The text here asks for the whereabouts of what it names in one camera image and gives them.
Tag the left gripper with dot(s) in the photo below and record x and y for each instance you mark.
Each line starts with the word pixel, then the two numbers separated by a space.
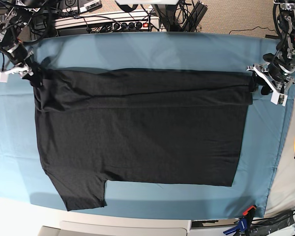
pixel 269 76

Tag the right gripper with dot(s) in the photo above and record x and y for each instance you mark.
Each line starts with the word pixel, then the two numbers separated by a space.
pixel 33 75

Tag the black T-shirt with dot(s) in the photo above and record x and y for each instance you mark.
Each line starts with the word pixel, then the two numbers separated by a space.
pixel 138 125

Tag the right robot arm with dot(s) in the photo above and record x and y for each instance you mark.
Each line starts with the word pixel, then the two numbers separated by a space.
pixel 20 60

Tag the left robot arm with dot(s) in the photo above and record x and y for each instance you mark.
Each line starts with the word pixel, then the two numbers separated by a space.
pixel 284 21

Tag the blue table cloth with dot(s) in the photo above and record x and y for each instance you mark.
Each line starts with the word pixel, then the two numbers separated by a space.
pixel 266 132

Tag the white power strip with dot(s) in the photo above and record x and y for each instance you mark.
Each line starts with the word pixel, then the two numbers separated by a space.
pixel 139 26

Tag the blue orange clamp bottom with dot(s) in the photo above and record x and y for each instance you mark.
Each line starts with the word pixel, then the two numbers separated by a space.
pixel 243 225

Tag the black plastic bag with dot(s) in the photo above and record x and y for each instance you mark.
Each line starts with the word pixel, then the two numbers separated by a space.
pixel 273 224

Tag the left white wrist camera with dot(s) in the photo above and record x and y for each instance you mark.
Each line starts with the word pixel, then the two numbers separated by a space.
pixel 279 98

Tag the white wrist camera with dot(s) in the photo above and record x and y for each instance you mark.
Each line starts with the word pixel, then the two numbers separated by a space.
pixel 4 76
pixel 279 98

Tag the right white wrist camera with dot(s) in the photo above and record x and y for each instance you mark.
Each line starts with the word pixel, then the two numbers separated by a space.
pixel 4 76

